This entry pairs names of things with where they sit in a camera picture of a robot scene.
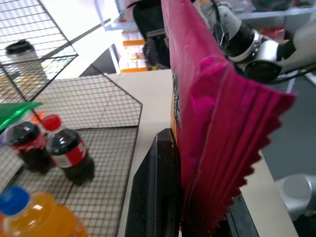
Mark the pink snack bag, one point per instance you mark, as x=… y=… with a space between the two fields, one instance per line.
x=222 y=128

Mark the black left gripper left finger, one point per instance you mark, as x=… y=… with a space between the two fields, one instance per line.
x=153 y=187

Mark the silver robot body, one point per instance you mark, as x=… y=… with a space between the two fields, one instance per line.
x=297 y=195

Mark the white cup black lid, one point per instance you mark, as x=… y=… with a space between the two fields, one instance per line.
x=21 y=53

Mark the black office chair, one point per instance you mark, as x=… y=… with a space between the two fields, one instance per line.
x=153 y=29

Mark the orange and white shelf unit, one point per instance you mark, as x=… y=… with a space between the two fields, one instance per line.
x=133 y=49

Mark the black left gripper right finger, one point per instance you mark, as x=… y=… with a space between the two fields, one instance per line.
x=243 y=222

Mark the cola bottle red cap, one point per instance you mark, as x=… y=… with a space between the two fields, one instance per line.
x=70 y=154

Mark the cola bottle black cap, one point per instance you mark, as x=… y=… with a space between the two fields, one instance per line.
x=28 y=145

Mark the green snack bag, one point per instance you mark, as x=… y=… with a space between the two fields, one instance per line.
x=14 y=112

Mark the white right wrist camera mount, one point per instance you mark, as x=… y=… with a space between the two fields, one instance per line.
x=229 y=17

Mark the orange soda bottle blue cap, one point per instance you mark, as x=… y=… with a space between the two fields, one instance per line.
x=42 y=217

